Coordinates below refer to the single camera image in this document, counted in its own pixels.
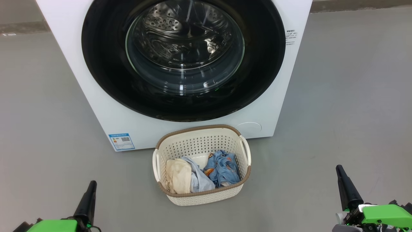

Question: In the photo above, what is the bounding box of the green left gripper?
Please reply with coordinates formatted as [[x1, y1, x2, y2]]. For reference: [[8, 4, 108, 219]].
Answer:
[[13, 180, 100, 232]]

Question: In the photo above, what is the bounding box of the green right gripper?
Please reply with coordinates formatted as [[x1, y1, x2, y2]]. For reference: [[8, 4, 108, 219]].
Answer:
[[332, 165, 412, 232]]

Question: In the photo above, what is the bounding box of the pale blue and cream garment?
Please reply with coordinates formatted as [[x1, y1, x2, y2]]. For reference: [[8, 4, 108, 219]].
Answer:
[[165, 156, 215, 194]]

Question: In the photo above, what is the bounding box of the blue orange patterned garment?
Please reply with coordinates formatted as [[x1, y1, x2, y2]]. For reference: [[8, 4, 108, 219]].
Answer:
[[203, 150, 241, 188]]

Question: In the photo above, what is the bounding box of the black round glass washer door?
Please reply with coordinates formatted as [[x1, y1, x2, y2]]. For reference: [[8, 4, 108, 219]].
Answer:
[[81, 0, 286, 122]]

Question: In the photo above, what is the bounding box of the white front-load washing machine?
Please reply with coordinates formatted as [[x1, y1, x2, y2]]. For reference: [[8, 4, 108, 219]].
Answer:
[[35, 0, 313, 152]]

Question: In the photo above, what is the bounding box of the stainless steel washing machine drum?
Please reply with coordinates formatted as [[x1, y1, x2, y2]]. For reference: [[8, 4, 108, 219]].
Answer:
[[129, 0, 243, 94]]

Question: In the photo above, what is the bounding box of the blue energy label sticker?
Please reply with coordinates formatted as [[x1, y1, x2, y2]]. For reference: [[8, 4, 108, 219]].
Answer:
[[108, 133, 135, 151]]

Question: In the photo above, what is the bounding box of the round white filter cover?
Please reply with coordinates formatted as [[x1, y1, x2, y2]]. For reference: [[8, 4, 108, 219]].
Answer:
[[235, 122, 262, 137]]

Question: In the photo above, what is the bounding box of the cream perforated laundry basket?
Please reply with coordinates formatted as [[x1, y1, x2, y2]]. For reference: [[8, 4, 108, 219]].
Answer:
[[152, 124, 252, 207]]

